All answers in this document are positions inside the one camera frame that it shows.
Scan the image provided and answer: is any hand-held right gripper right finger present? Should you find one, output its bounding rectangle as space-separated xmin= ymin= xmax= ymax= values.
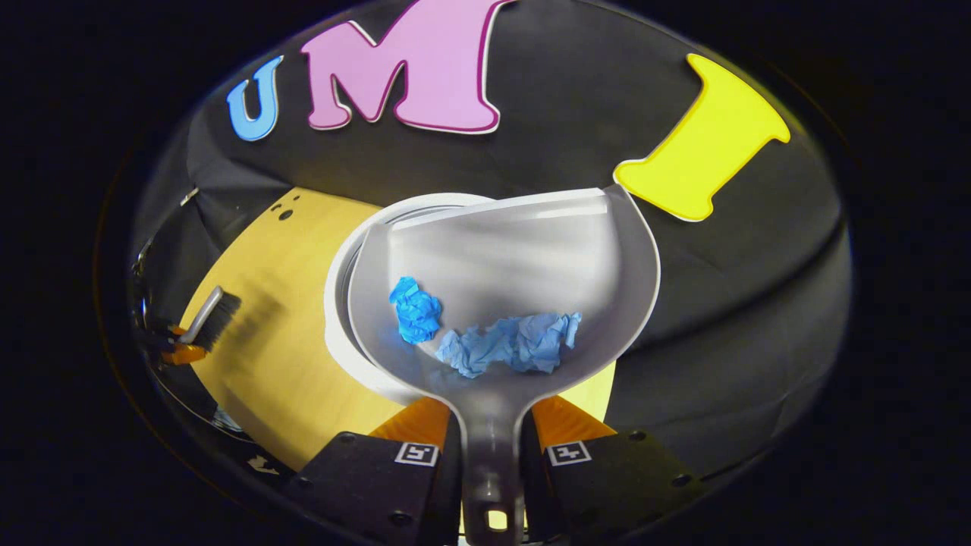
xmin=522 ymin=394 xmax=706 ymax=546

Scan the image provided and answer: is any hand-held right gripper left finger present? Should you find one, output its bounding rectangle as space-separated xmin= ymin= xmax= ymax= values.
xmin=292 ymin=396 xmax=465 ymax=546

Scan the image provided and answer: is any grey ribbed garbage bin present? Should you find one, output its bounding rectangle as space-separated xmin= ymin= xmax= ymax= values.
xmin=324 ymin=193 xmax=501 ymax=407

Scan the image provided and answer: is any grey plastic dustpan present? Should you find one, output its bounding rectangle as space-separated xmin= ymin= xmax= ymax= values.
xmin=347 ymin=184 xmax=661 ymax=546

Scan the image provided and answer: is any dark blue paper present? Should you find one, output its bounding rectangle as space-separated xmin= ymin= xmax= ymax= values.
xmin=389 ymin=276 xmax=442 ymax=344

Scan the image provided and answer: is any black backdrop cloth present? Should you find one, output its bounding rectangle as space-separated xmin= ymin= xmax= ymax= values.
xmin=129 ymin=0 xmax=852 ymax=486

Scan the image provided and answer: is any light blue paper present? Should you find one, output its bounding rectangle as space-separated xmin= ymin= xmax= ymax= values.
xmin=435 ymin=311 xmax=583 ymax=378

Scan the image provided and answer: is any small grey broom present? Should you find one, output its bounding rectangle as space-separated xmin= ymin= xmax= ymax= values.
xmin=178 ymin=286 xmax=242 ymax=353

